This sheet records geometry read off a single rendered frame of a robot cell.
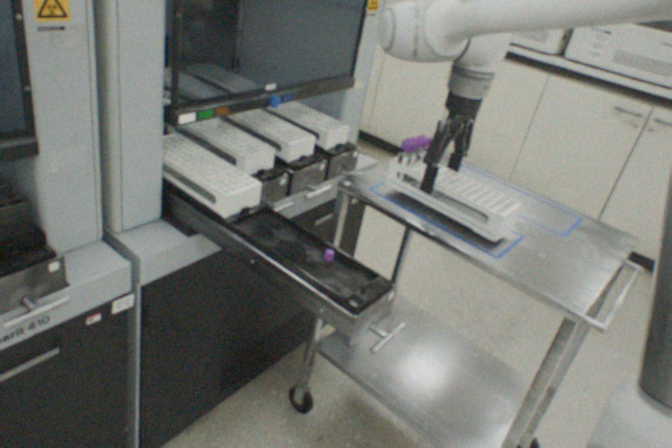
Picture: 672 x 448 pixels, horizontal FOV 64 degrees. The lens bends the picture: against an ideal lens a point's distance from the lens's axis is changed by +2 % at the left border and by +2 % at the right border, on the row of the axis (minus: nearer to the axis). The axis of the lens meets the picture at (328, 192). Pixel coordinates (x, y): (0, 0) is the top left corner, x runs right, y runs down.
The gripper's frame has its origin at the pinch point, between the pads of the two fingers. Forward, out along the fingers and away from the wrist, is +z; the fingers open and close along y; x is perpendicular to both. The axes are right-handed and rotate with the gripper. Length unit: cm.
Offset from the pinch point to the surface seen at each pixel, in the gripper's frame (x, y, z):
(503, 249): -19.8, -2.4, 7.6
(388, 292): -12.1, -34.1, 8.9
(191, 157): 40, -40, 3
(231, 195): 22.6, -42.9, 3.1
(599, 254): -34.6, 16.1, 7.7
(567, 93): 30, 189, 15
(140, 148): 38, -53, -3
